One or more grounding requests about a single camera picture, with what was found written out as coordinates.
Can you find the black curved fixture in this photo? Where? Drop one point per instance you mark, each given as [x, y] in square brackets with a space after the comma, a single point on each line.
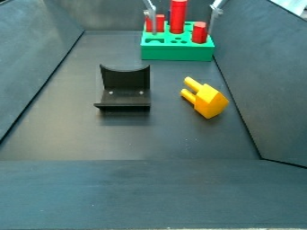
[126, 88]

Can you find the yellow three prong object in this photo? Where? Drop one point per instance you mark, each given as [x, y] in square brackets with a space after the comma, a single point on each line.
[209, 101]

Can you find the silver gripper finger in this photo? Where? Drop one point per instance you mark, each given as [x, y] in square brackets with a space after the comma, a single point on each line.
[150, 12]
[217, 11]

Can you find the red hexagonal block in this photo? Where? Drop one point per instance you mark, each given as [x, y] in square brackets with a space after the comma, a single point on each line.
[200, 32]

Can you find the green shape sorter board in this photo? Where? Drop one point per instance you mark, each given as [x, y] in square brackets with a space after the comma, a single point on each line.
[169, 46]

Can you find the red square block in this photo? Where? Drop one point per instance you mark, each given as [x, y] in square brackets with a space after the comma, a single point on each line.
[161, 18]

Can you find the tall red cylinder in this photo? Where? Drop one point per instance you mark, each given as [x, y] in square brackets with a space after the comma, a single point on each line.
[178, 15]

